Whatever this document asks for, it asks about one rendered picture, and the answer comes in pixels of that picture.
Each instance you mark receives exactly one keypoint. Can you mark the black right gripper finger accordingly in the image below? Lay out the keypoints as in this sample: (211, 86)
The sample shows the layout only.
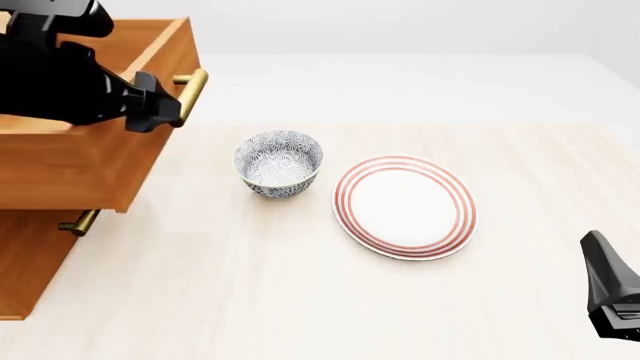
(607, 273)

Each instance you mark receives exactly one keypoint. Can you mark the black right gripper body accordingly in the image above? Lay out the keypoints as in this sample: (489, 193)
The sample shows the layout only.
(617, 322)

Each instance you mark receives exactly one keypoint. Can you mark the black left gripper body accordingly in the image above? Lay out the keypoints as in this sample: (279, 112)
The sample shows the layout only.
(117, 101)

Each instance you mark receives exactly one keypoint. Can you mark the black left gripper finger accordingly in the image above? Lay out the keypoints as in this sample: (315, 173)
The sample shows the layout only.
(157, 93)
(150, 122)

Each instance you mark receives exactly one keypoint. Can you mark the wooden cabinet drawer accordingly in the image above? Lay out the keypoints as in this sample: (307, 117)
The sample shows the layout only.
(75, 168)

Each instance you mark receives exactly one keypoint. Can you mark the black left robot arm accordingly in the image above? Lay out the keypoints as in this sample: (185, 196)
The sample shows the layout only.
(40, 82)

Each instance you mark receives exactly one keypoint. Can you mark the wooden cabinet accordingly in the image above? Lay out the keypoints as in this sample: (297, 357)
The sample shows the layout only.
(30, 262)

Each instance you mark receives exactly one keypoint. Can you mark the blue patterned bowl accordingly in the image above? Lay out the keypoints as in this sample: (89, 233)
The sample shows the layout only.
(278, 165)

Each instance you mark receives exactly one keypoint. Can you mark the white plate with red rings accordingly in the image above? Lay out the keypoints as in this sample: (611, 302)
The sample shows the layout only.
(405, 208)

